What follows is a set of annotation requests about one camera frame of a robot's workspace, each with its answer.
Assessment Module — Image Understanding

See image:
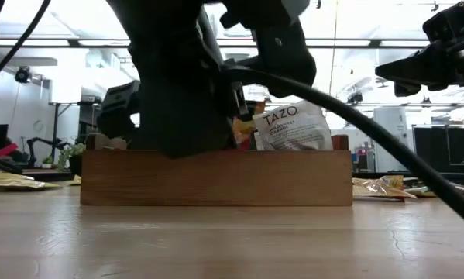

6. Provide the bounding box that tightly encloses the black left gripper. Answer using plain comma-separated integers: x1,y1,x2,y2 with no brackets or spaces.
97,0,318,160

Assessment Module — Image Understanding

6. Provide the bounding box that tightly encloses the white pillar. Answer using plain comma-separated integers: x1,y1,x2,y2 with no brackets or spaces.
373,106,411,173

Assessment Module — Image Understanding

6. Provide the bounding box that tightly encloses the wooden three-compartment tray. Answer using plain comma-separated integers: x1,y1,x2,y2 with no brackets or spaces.
79,133,354,208

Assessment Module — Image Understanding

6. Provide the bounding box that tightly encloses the black partition panel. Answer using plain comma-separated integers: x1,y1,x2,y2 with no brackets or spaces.
412,124,464,174

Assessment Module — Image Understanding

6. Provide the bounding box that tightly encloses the small potted succulent plant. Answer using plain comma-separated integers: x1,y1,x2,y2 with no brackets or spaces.
57,141,97,178

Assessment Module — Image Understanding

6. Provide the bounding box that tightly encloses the black horizontal crossbar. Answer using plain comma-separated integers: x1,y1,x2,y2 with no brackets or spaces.
0,37,432,50

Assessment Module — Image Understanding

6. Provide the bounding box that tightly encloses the red background object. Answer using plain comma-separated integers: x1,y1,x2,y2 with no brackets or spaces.
0,143,19,158

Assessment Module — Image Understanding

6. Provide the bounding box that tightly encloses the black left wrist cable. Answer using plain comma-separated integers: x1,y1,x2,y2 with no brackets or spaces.
222,65,464,233

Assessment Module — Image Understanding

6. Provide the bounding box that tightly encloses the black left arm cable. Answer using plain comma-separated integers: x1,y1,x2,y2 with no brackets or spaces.
0,0,51,92

